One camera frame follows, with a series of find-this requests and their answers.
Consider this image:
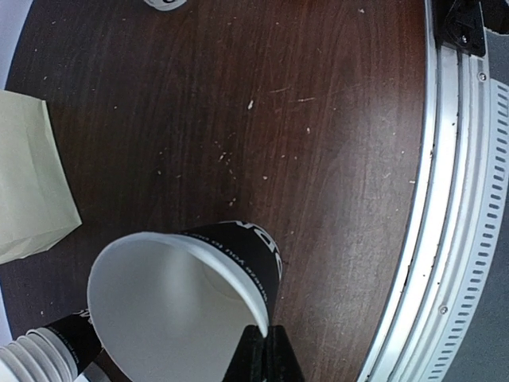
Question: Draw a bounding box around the white cup holding straws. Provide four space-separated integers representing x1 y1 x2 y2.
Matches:
144 0 187 11

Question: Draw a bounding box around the cream paper bag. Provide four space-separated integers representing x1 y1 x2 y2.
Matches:
1 91 82 264

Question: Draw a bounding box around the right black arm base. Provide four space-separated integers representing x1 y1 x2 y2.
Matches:
432 0 486 57

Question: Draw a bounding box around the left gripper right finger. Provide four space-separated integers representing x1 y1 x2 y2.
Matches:
265 325 305 382

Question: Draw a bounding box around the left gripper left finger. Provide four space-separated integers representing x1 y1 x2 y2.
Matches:
223 325 265 382

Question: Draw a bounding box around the black paper coffee cup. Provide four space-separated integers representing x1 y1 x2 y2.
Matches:
87 220 282 381

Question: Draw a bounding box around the aluminium front rail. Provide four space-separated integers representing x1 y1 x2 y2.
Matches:
359 1 508 381

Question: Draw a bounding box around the stack of paper cups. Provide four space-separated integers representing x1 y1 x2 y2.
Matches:
1 309 103 381

